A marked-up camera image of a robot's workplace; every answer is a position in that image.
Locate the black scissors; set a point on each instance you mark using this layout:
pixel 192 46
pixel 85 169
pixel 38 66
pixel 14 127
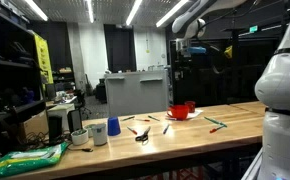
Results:
pixel 145 134

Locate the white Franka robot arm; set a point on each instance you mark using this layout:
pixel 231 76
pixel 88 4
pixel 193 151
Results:
pixel 281 83

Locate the grey metal cabinet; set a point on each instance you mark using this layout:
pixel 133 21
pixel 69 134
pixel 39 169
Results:
pixel 136 95

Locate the green pen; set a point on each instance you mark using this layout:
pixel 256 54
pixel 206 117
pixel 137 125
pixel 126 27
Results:
pixel 153 118

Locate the thin orange pen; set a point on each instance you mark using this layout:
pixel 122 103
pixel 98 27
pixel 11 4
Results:
pixel 142 120

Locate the dark green marker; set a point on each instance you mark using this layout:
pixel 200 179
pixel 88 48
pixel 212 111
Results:
pixel 128 118

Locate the red bowl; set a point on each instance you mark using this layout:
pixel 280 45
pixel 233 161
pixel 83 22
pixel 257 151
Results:
pixel 179 112

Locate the red marker with white barrel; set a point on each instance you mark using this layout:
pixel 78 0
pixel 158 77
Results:
pixel 132 130

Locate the blue plastic cup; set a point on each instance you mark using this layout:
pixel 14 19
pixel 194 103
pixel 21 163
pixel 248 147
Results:
pixel 114 126

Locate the red mug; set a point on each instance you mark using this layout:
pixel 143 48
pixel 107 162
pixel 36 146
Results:
pixel 190 106

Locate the white paper sheet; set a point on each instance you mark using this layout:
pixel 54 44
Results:
pixel 195 114

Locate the grey white cup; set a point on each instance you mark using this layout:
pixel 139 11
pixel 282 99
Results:
pixel 99 135

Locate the black office chair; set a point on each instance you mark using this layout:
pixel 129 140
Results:
pixel 81 100

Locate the small pale plant pot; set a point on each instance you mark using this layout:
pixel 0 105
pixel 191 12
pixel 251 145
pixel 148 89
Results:
pixel 89 128

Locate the teal green marker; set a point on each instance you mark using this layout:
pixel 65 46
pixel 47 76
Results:
pixel 221 124
pixel 211 120

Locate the black cabinet with white label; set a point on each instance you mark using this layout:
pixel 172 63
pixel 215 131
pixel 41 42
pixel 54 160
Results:
pixel 218 83

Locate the black speaker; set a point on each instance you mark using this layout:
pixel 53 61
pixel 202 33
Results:
pixel 74 120

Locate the ceiling light strip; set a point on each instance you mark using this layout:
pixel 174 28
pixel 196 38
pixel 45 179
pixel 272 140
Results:
pixel 36 10
pixel 171 13
pixel 90 10
pixel 134 11

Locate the white plant pot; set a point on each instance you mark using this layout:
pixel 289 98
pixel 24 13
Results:
pixel 79 138

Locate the white desk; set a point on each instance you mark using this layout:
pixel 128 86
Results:
pixel 61 109

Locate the yellow hanging object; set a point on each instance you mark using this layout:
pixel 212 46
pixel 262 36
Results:
pixel 228 52

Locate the black box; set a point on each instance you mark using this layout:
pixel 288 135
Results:
pixel 55 127

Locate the yellow storage rack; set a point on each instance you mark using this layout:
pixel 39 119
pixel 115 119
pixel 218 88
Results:
pixel 44 56

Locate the cardboard box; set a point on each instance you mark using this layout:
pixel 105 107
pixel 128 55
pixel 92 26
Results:
pixel 35 124

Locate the green exit sign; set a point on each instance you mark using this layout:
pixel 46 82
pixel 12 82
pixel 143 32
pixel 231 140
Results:
pixel 253 29

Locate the green wipes packet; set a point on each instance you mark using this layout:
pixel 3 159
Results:
pixel 25 160

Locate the black shelf unit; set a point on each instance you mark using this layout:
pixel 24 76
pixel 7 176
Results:
pixel 5 63

